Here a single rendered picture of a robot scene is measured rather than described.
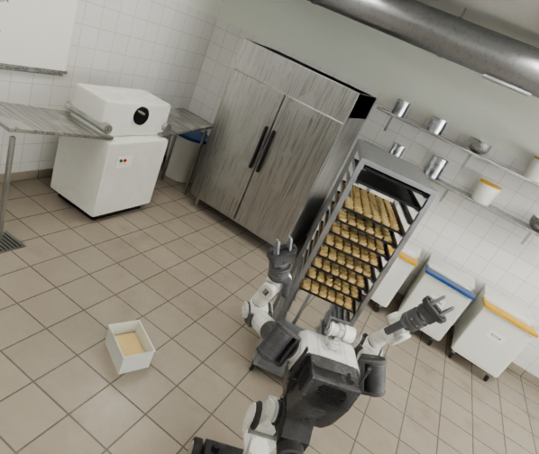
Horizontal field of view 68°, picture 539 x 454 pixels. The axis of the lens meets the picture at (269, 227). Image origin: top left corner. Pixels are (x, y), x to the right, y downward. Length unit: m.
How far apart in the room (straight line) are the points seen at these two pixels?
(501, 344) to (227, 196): 3.31
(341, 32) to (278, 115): 1.36
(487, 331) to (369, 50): 3.30
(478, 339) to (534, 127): 2.24
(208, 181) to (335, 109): 1.73
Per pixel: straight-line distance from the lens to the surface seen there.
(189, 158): 5.57
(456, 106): 4.94
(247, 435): 2.31
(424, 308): 1.80
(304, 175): 4.33
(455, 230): 5.08
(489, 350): 4.86
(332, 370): 1.63
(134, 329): 3.10
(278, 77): 4.48
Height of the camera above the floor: 2.21
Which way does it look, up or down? 24 degrees down
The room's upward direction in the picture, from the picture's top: 25 degrees clockwise
